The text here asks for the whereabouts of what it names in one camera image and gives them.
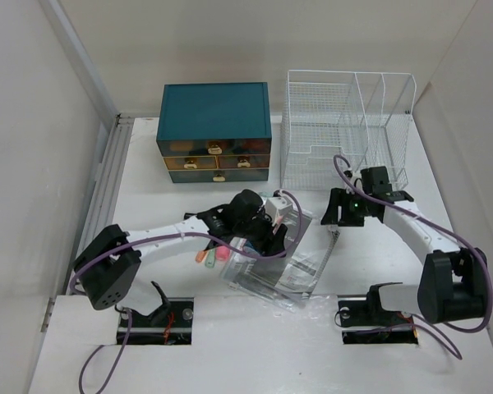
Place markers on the aluminium frame rail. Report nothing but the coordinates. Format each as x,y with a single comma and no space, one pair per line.
102,193

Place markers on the teal drawer organizer box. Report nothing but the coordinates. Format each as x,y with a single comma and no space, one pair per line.
215,132

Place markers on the clear mesh zip pouch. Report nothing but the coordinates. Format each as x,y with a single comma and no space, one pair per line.
254,279

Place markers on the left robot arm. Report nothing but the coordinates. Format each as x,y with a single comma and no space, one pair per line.
105,271

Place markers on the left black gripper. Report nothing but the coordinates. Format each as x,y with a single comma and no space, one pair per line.
270,244

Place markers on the green highlighter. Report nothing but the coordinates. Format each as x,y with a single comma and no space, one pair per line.
210,259

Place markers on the blue cleaning gel jar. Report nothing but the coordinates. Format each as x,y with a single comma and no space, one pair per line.
249,249

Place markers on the pink glue stick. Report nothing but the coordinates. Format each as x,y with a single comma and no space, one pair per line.
221,253

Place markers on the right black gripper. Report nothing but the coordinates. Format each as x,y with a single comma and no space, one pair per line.
337,198

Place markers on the orange highlighter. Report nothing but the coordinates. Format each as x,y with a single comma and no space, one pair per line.
201,256

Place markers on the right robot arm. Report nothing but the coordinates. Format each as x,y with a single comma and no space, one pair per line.
455,286

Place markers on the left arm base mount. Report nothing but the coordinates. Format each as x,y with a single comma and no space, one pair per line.
175,329

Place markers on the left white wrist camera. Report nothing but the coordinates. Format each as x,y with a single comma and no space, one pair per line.
276,208

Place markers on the white wire file rack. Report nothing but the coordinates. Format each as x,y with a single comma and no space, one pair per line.
363,116

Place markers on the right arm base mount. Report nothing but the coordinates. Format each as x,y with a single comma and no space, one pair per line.
364,322

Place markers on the grey setup guide booklet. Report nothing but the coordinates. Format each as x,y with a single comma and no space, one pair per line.
316,242

